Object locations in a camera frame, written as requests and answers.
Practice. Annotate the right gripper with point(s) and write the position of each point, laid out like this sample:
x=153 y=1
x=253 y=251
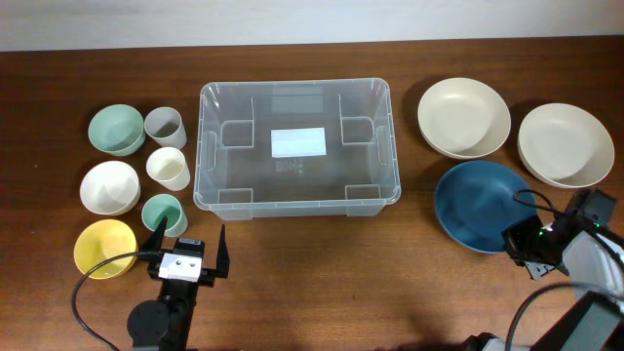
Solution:
x=513 y=237

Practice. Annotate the white label in container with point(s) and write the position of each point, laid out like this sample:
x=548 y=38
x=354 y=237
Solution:
x=291 y=143

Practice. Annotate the cream cup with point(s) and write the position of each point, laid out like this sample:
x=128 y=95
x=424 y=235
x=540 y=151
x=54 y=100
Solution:
x=168 y=166

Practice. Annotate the clear plastic storage container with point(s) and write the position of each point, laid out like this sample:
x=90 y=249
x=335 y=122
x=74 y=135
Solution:
x=236 y=178

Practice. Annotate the yellow bowl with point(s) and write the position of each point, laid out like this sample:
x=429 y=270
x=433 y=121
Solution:
x=102 y=240

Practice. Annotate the grey cup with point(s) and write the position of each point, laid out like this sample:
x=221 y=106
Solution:
x=164 y=125

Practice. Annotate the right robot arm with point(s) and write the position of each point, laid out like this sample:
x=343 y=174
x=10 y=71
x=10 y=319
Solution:
x=579 y=244

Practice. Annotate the beige plate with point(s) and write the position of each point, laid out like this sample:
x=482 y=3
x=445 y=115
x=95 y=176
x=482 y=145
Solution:
x=565 y=146
x=463 y=118

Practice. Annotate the green cup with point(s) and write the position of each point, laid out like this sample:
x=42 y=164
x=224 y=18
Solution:
x=165 y=206

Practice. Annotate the white bowl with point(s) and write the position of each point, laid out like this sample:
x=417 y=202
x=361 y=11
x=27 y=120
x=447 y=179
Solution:
x=110 y=188

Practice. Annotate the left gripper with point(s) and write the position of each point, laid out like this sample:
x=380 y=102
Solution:
x=208 y=275

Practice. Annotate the blue plate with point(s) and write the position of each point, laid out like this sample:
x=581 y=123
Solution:
x=474 y=203

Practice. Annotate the green bowl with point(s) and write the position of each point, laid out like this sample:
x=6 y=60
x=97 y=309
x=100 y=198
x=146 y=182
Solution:
x=117 y=129

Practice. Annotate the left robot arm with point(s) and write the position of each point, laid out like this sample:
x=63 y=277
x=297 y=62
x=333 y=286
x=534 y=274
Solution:
x=164 y=323

